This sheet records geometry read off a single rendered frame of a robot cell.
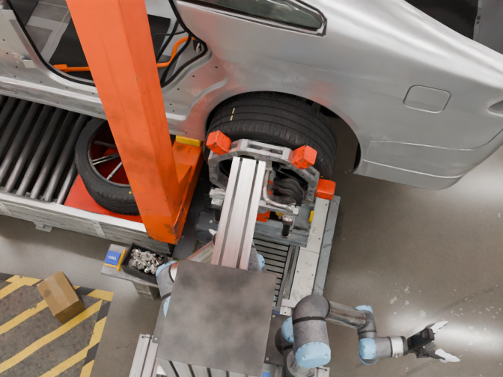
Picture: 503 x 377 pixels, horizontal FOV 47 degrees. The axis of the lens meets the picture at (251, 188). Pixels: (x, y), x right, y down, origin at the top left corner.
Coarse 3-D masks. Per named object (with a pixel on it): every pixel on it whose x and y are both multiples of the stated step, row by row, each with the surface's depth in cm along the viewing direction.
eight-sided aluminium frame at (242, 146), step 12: (240, 144) 267; (252, 144) 268; (264, 144) 267; (216, 156) 277; (228, 156) 274; (264, 156) 266; (276, 156) 264; (288, 156) 264; (216, 168) 288; (312, 168) 276; (216, 180) 299; (312, 180) 275; (312, 192) 286
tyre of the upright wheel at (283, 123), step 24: (240, 96) 278; (264, 96) 273; (288, 96) 273; (216, 120) 283; (240, 120) 270; (264, 120) 266; (288, 120) 268; (312, 120) 273; (288, 144) 268; (312, 144) 269; (336, 144) 293
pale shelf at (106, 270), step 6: (114, 246) 314; (120, 246) 314; (120, 252) 312; (168, 258) 311; (102, 270) 307; (108, 270) 307; (114, 270) 308; (114, 276) 307; (120, 276) 306; (126, 276) 306; (132, 276) 306; (138, 282) 306; (144, 282) 305
